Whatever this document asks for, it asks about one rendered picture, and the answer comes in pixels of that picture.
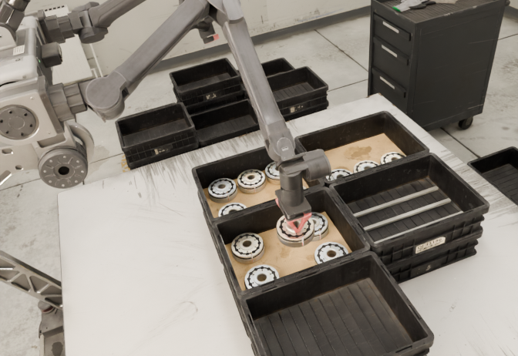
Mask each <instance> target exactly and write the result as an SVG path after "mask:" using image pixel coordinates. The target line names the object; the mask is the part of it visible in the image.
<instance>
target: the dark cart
mask: <svg viewBox="0 0 518 356"><path fill-rule="evenodd" d="M400 4H401V0H371V14H370V36H369V57H368V96H371V95H374V94H377V93H380V94H381V95H382V96H384V97H385V98H386V99H387V100H388V101H389V102H391V103H392V104H393V105H394V106H396V107H397V108H398V109H400V110H401V111H402V112H403V113H404V114H406V115H407V116H408V117H409V118H410V119H412V120H413V121H414V122H415V123H417V124H418V125H419V126H421V127H422V128H423V129H424V130H425V131H426V132H428V131H431V130H434V129H438V128H440V127H443V126H447V125H449V124H452V123H456V122H459V127H460V128H461V129H468V128H469V127H470V126H471V124H472V122H473V117H474V116H476V115H479V114H481V113H483V107H484V102H485V98H486V92H487V88H488V85H489V78H490V74H491V70H492V67H493V60H494V56H495V52H496V46H497V42H498V38H499V34H500V28H501V24H502V20H503V14H504V10H505V6H506V0H458V1H456V3H455V4H449V3H435V4H428V5H426V7H425V8H412V9H408V10H405V11H403V12H399V11H397V10H395V9H394V8H393V7H394V6H397V5H400Z"/></svg>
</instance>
